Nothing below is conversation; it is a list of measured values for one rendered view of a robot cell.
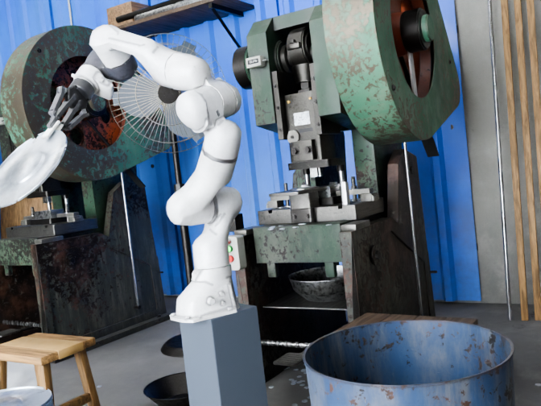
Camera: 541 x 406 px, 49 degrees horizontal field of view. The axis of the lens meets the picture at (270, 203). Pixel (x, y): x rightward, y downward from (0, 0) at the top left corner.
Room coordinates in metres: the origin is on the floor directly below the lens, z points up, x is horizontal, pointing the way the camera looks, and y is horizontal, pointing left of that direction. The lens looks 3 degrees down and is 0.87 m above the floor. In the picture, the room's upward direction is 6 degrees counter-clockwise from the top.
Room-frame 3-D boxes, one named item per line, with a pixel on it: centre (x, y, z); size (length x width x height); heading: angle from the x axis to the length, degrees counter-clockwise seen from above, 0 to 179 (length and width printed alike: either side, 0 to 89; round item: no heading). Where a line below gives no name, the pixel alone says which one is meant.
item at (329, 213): (2.53, -0.21, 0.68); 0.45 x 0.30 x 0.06; 58
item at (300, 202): (2.38, -0.12, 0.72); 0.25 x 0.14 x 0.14; 148
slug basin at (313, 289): (2.53, -0.21, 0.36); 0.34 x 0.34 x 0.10
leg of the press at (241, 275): (2.79, -0.06, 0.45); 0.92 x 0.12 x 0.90; 148
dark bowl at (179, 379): (2.32, 0.43, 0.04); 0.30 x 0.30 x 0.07
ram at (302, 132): (2.49, -0.19, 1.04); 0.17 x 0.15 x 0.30; 148
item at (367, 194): (2.44, -0.35, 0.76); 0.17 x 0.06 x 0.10; 58
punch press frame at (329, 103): (2.65, -0.29, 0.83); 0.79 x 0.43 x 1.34; 148
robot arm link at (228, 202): (1.90, 0.18, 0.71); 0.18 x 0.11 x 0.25; 127
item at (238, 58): (2.67, -0.01, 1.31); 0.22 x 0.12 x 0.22; 148
